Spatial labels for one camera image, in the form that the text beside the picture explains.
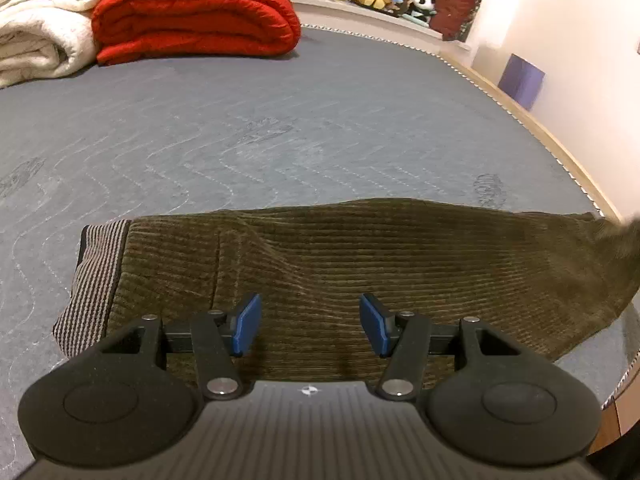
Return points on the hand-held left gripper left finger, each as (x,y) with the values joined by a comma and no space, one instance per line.
(248,322)

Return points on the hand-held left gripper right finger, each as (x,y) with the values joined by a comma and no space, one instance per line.
(375,325)

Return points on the grey quilted mattress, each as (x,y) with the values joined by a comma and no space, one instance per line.
(250,110)

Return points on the white window ledge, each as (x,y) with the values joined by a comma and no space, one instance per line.
(360,15)

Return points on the red folded blanket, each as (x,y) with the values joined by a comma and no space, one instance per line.
(200,15)

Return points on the panda plush toy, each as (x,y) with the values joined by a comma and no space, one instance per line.
(424,2)

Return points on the dark red patterned cushion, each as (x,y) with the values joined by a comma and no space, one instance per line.
(457,7)

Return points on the white folded blanket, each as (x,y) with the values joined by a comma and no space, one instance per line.
(40,25)

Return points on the wooden bed frame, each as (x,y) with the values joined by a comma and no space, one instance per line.
(550,140)

